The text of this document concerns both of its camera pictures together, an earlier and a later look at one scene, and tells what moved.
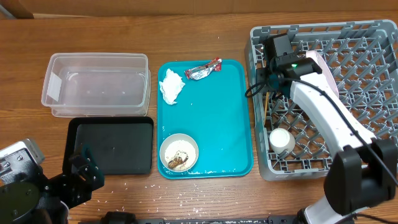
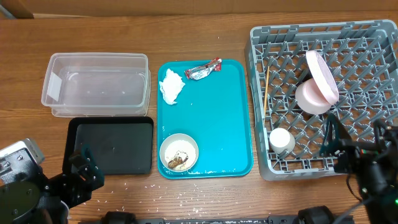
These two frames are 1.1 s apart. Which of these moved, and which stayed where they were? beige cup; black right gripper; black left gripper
Moved: black right gripper
Stayed: beige cup; black left gripper
